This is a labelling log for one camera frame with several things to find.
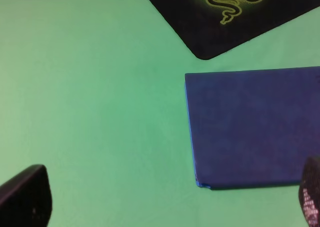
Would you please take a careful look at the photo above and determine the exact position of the blue hardcover notebook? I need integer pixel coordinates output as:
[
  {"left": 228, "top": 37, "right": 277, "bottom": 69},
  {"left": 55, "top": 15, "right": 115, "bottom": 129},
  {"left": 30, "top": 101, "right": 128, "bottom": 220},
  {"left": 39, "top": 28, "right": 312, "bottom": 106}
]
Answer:
[{"left": 184, "top": 66, "right": 320, "bottom": 190}]

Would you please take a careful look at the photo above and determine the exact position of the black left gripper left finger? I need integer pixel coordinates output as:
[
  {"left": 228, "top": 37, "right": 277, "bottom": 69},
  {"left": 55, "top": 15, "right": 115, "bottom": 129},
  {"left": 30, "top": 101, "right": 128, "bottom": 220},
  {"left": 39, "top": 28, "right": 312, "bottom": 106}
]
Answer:
[{"left": 0, "top": 164, "right": 53, "bottom": 227}]

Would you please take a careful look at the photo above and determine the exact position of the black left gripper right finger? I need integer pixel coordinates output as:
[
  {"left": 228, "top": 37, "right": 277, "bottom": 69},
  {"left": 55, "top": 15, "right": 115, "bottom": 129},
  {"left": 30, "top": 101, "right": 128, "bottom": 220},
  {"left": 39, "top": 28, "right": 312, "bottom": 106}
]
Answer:
[{"left": 298, "top": 156, "right": 320, "bottom": 227}]

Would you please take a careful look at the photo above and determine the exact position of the black green snake mouse pad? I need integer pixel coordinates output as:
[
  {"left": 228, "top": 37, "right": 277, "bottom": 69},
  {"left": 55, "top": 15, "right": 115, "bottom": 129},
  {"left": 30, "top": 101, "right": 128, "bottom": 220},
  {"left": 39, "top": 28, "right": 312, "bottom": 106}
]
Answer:
[{"left": 149, "top": 0, "right": 320, "bottom": 60}]

